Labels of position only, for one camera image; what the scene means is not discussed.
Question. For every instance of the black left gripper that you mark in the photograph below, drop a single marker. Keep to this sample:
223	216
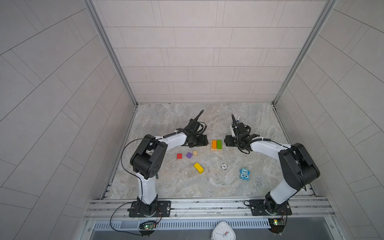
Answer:
202	141

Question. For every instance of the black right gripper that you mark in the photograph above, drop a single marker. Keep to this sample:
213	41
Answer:
227	141

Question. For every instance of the green wood block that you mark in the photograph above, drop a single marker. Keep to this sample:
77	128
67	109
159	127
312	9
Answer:
219	144

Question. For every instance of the yellow wood block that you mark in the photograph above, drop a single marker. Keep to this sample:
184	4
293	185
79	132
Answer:
199	168

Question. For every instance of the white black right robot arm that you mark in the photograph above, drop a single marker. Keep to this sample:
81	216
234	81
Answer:
298	167

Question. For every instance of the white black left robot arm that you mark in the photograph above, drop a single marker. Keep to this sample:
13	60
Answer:
149	155

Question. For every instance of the purple wood cube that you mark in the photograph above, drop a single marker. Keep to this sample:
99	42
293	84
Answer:
189	155

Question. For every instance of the small round black white disc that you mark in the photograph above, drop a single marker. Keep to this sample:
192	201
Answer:
224	166

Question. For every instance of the blue robot toy figure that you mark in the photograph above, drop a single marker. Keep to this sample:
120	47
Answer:
244	174

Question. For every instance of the right circuit board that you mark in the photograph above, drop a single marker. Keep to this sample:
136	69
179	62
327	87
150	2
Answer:
277	226

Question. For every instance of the circuit board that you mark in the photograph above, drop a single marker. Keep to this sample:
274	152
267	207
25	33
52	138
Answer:
147	226
277	226

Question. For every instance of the white kitchen timer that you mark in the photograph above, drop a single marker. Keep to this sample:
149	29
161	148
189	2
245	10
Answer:
223	232

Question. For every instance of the left circuit board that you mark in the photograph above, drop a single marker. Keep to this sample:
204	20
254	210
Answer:
147	226

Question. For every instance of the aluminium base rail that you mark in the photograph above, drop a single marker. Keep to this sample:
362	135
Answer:
209	208

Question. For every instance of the aluminium corner post right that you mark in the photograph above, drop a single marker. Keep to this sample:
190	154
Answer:
324	14

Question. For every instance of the aluminium corner post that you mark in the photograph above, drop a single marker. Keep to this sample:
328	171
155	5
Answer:
324	14
90	7

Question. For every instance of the aluminium corner post left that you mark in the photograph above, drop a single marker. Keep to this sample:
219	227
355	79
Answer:
90	7

